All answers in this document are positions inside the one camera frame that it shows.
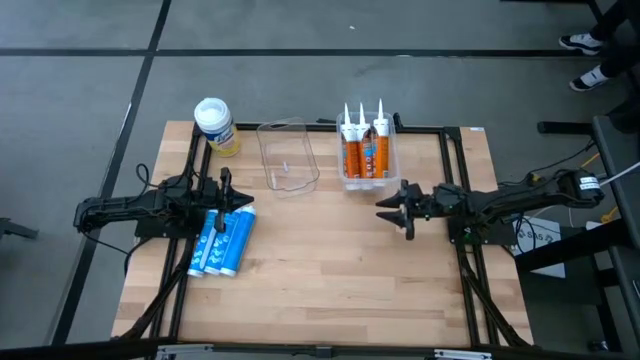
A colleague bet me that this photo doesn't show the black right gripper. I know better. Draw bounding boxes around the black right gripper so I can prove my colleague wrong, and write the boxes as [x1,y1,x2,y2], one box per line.
[375,179,445,242]

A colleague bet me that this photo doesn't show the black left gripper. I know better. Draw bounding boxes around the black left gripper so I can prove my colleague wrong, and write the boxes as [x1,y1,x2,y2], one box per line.
[198,167,256,235]

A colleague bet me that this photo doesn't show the blue silicone tube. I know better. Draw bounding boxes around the blue silicone tube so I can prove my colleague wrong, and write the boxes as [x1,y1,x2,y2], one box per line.
[219,204,258,279]
[203,208,242,278]
[186,208,220,279]

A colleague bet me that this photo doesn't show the orange sealant caulk tube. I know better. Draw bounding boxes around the orange sealant caulk tube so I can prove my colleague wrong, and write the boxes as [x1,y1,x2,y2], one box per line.
[372,97,392,181]
[355,102,379,181]
[340,102,362,181]

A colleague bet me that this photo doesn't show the yellow Lysol wipes canister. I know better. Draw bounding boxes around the yellow Lysol wipes canister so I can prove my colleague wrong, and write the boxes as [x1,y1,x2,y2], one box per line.
[193,96,242,159]

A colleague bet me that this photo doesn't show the clear plastic bin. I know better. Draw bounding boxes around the clear plastic bin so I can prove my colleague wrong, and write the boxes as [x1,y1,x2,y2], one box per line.
[335,110,402,193]
[255,116,322,199]

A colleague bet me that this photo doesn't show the white printed sign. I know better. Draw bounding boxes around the white printed sign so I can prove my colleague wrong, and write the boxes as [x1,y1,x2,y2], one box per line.
[513,214,567,280]

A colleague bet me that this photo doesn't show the black desk support beam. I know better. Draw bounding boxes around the black desk support beam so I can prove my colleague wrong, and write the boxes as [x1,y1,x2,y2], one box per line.
[513,218,632,274]

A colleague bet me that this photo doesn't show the black floor stand foot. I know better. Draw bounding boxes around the black floor stand foot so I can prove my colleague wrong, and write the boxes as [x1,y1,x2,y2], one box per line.
[0,216,41,242]

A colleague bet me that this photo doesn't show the person's shoe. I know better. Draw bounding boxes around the person's shoe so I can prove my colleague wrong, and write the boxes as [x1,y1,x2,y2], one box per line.
[558,31,605,57]
[568,64,610,93]

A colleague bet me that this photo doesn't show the dark grey side desk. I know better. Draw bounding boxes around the dark grey side desk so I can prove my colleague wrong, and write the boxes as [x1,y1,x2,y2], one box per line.
[591,113,640,360]

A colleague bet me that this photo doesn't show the person's leg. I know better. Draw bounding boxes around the person's leg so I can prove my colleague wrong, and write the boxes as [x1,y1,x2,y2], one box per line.
[587,0,640,42]
[599,43,640,79]

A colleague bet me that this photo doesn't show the black aluminium table frame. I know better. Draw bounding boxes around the black aluminium table frame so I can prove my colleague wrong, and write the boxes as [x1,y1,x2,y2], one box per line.
[113,112,535,351]

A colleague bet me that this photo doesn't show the silver metal bracket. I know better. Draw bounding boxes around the silver metal bracket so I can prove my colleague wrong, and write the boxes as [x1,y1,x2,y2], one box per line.
[154,343,215,360]
[433,348,494,360]

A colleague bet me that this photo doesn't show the yellow extension cable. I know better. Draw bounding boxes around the yellow extension cable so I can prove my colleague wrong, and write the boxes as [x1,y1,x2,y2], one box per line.
[578,151,622,225]

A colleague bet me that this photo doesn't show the black camera mounting rail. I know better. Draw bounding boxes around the black camera mounting rail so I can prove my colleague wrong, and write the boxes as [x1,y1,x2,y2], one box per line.
[0,338,640,360]

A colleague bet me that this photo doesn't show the white cable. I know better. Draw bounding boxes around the white cable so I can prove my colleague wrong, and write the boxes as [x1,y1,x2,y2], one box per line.
[597,160,640,189]

